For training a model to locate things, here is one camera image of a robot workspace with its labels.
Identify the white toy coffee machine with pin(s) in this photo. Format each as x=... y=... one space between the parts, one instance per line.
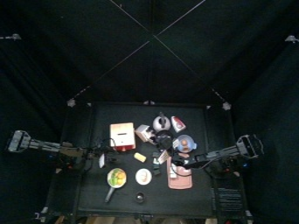
x=144 y=132

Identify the small black cup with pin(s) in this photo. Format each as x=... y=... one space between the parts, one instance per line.
x=140 y=197

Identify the grey toy frying pan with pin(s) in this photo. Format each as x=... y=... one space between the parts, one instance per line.
x=116 y=178

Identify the red and white packet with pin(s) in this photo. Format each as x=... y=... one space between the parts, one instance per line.
x=178 y=124

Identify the black toy appliance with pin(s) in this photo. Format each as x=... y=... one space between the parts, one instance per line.
x=164 y=139

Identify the yellow toy cheese block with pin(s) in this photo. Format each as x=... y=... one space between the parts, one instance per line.
x=140 y=157

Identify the green and orange toy vegetables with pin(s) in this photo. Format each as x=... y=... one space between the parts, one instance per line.
x=116 y=177

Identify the blue toy pot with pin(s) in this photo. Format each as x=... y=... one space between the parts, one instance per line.
x=184 y=143

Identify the silver toy kettle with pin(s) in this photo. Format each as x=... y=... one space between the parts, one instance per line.
x=160 y=123

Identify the white toy knife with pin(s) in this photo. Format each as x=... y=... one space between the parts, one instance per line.
x=172 y=172

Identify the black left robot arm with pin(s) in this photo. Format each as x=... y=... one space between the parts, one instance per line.
x=43 y=145

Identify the white plate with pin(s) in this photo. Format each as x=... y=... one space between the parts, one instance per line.
x=143 y=176

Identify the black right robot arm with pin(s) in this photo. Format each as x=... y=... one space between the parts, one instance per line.
x=230 y=151

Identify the grey frame corner bracket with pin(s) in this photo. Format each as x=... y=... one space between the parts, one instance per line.
x=148 y=102
x=291 y=38
x=226 y=106
x=15 y=36

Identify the pink cutting board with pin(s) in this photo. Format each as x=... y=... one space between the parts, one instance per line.
x=179 y=180

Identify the red and white toy toaster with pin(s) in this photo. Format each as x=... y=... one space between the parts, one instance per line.
x=122 y=136

